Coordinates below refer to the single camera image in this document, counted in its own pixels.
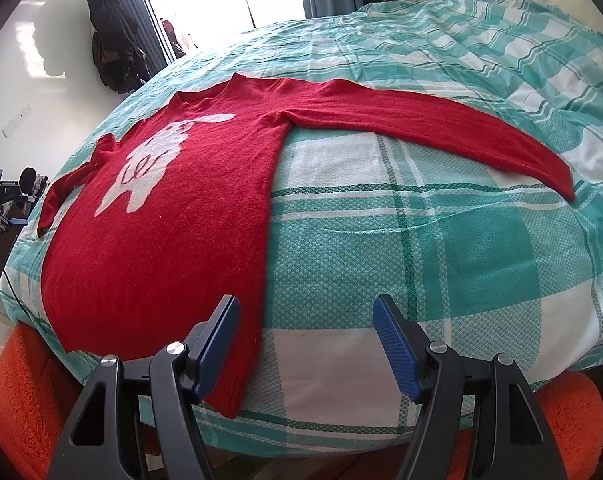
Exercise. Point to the dark hanging clothes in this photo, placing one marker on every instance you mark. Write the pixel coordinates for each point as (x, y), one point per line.
(113, 40)

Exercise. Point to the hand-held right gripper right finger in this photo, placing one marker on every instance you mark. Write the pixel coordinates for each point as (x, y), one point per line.
(396, 340)

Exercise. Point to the red sweater with white print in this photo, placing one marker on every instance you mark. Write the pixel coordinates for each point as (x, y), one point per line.
(181, 240)

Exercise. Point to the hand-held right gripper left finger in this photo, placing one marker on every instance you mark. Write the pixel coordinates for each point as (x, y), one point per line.
(220, 340)

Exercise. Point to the teal plaid bed blanket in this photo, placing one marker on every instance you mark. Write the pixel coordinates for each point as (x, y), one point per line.
(381, 260)

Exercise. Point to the orange fleece cloth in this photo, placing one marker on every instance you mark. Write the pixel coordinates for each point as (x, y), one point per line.
(21, 400)

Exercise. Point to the white wall socket strip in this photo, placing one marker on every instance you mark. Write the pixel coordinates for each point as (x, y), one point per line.
(17, 120)

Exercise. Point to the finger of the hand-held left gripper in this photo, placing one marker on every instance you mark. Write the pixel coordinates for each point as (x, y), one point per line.
(17, 221)

